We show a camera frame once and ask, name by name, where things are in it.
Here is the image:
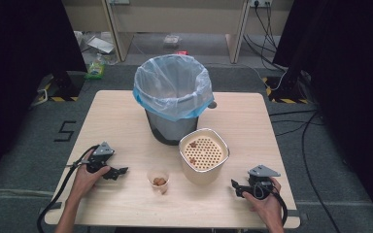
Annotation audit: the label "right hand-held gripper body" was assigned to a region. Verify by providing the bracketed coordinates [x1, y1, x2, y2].
[246, 164, 282, 201]

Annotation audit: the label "white cable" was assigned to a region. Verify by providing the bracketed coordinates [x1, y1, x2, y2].
[203, 61, 288, 92]

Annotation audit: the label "black curtain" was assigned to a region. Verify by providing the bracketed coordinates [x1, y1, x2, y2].
[0, 0, 88, 192]
[272, 0, 373, 224]

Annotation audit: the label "person's right hand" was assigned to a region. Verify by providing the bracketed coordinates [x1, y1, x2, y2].
[241, 177, 285, 227]

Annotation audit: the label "grey trash bin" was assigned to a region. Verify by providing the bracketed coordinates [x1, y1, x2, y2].
[144, 108, 199, 147]

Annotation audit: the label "person's left hand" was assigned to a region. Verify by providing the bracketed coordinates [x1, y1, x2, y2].
[72, 149, 112, 202]

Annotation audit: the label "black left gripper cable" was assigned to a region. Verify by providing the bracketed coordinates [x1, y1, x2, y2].
[36, 144, 101, 233]

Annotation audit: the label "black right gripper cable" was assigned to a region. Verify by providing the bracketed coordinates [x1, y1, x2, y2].
[254, 183, 289, 226]

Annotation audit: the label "black stand base striped tape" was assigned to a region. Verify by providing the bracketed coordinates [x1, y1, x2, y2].
[261, 72, 310, 105]
[37, 71, 85, 103]

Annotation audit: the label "small clear plastic cup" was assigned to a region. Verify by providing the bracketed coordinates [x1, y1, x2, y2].
[146, 167, 171, 195]

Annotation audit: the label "black floor cable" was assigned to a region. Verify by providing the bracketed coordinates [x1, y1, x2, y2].
[268, 109, 343, 233]

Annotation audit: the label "clear plastic packet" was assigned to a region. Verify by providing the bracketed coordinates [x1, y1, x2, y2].
[162, 34, 182, 47]

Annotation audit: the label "white wall socket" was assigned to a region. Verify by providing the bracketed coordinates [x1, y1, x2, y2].
[250, 0, 273, 8]

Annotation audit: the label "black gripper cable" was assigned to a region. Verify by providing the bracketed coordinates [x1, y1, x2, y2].
[254, 183, 289, 226]
[36, 144, 101, 233]

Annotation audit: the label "beige perforated strainer insert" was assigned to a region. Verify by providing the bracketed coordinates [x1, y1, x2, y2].
[182, 135, 225, 172]

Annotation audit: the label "light wooden desk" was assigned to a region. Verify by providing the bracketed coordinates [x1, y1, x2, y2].
[61, 0, 251, 64]

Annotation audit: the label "beige square container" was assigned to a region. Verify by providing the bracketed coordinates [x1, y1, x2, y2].
[178, 127, 231, 186]

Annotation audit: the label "green packet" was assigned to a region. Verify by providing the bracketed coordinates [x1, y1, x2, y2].
[84, 53, 107, 81]

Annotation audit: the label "clear blue trash bag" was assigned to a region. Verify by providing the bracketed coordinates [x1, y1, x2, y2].
[132, 53, 215, 123]

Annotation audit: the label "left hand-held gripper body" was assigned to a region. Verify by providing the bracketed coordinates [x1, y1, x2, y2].
[85, 141, 116, 174]

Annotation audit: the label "clear plastic bag with paper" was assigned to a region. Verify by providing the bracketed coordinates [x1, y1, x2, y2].
[74, 30, 119, 66]

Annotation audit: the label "black socket cables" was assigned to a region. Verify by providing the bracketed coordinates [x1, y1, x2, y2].
[242, 1, 288, 73]

